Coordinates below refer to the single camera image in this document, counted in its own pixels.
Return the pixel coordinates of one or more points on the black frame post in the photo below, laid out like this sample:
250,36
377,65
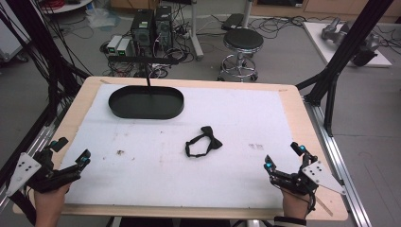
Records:
350,44
34,38

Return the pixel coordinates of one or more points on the white round table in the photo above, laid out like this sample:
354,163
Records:
67,6

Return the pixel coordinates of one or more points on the black flat box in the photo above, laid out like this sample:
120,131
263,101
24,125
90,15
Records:
232,21

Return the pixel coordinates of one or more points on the black T-shaped stand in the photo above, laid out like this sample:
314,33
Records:
143,60

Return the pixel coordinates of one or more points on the aluminium rail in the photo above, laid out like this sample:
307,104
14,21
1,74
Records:
343,151
28,148

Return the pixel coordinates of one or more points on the clear plastic bag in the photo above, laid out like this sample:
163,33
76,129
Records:
102,17

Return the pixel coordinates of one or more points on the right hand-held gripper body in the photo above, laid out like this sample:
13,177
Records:
315,176

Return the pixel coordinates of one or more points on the person's left hand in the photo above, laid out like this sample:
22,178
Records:
50,198

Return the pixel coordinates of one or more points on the person's right hand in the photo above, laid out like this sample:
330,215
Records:
294,205

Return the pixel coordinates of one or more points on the black round stool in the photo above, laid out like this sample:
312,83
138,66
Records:
243,39

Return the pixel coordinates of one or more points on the black bow tie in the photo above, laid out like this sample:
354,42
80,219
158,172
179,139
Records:
210,138

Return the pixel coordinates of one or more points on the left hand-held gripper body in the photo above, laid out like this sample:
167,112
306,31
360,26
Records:
47,179

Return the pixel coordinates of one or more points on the white table mat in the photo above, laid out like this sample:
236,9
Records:
176,176

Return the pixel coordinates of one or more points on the black computer tower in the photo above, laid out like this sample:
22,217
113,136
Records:
163,28
142,31

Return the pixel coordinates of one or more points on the black oval tray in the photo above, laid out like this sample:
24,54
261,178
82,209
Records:
145,105

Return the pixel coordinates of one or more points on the black sleeve cuff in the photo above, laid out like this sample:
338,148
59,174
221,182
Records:
290,222

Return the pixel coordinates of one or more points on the white table leg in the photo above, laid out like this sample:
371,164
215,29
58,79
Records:
196,38

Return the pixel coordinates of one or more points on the small white power unit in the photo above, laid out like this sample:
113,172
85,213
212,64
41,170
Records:
123,46
113,44

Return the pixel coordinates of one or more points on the white floor board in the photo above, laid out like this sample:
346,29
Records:
318,41

